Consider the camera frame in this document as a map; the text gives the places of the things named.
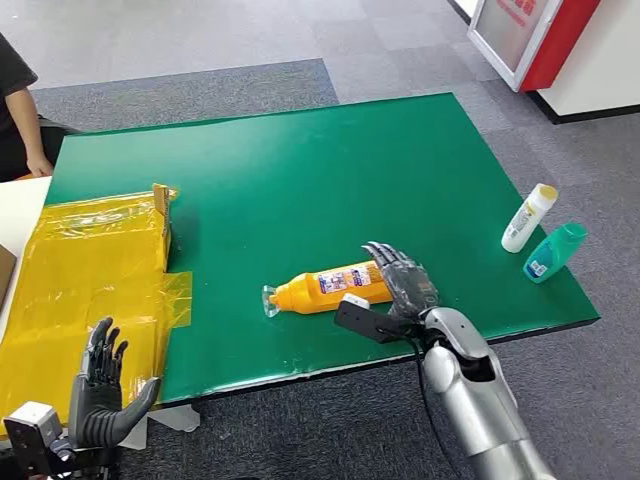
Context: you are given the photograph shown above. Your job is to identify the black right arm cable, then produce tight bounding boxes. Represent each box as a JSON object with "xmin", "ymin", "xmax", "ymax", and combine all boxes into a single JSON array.
[{"xmin": 414, "ymin": 339, "xmax": 469, "ymax": 480}]

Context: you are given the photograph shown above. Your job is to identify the green table mat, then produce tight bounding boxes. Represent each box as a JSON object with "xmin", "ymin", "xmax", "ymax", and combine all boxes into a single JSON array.
[{"xmin": 45, "ymin": 92, "xmax": 601, "ymax": 407}]

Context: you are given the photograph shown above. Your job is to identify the yellow taped cardboard box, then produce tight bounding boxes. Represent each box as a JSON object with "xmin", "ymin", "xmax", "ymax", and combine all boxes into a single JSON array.
[{"xmin": 0, "ymin": 183, "xmax": 193, "ymax": 439}]

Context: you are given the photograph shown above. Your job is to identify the white bottle with yellow cap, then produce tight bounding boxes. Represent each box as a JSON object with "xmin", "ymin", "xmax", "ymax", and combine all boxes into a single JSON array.
[{"xmin": 500, "ymin": 183, "xmax": 559, "ymax": 254}]

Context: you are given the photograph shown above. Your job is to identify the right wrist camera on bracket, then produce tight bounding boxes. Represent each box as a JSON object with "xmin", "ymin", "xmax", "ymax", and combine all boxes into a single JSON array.
[{"xmin": 334, "ymin": 294, "xmax": 422, "ymax": 345}]

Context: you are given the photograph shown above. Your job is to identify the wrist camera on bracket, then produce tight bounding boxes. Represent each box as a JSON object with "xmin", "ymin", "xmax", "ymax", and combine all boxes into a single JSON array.
[
  {"xmin": 2, "ymin": 401, "xmax": 77, "ymax": 478},
  {"xmin": 334, "ymin": 294, "xmax": 422, "ymax": 345}
]

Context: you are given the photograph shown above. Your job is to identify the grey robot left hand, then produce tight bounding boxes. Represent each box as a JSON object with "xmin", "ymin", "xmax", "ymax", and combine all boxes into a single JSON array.
[{"xmin": 68, "ymin": 317, "xmax": 161, "ymax": 450}]

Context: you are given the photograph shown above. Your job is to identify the white side table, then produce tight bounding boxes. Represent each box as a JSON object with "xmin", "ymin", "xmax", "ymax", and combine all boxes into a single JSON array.
[{"xmin": 0, "ymin": 175, "xmax": 54, "ymax": 346}]

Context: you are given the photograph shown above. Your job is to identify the person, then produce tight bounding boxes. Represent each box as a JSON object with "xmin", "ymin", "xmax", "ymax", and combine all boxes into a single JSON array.
[{"xmin": 0, "ymin": 31, "xmax": 81, "ymax": 183}]

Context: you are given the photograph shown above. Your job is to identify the red and white display cabinet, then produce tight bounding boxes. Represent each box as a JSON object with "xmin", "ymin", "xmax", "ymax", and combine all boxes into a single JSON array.
[{"xmin": 466, "ymin": 0, "xmax": 601, "ymax": 94}]

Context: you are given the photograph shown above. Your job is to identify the orange bottle with clear cap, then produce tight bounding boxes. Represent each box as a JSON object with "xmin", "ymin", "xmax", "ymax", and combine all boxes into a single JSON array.
[{"xmin": 261, "ymin": 260, "xmax": 394, "ymax": 319}]

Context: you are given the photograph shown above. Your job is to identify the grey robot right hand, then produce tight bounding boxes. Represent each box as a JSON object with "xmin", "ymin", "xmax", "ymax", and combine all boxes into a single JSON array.
[{"xmin": 362, "ymin": 241, "xmax": 440, "ymax": 323}]

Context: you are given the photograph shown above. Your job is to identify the brown cardboard piece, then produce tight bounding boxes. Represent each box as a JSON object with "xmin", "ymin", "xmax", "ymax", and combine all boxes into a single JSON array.
[{"xmin": 0, "ymin": 244, "xmax": 17, "ymax": 313}]

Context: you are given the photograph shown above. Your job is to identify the teal translucent bottle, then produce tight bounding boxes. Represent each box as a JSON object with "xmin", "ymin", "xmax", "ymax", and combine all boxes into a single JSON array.
[{"xmin": 522, "ymin": 222, "xmax": 589, "ymax": 285}]

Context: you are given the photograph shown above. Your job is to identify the person's hand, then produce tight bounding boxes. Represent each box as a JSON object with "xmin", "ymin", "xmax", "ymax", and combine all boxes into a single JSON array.
[{"xmin": 26, "ymin": 152, "xmax": 54, "ymax": 179}]

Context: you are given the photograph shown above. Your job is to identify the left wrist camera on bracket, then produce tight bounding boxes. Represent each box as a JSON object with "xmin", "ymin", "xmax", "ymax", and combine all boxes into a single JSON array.
[{"xmin": 2, "ymin": 401, "xmax": 77, "ymax": 478}]

